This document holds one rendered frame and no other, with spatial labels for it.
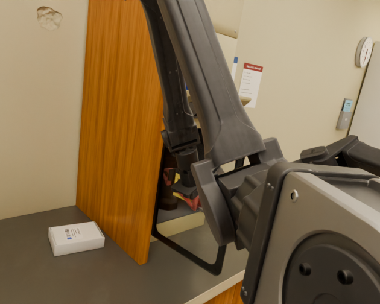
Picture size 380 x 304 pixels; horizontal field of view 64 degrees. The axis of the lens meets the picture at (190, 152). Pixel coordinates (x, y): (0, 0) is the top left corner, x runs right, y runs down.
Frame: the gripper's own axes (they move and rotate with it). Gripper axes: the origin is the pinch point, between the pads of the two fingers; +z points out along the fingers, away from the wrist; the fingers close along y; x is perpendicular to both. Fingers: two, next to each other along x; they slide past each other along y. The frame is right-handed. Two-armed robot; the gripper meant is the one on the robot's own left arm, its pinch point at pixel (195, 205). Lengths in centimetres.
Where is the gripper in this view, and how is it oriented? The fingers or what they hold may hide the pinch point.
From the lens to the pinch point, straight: 89.0
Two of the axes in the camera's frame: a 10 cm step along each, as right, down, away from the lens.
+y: -6.5, 4.9, -5.9
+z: 1.4, 8.3, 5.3
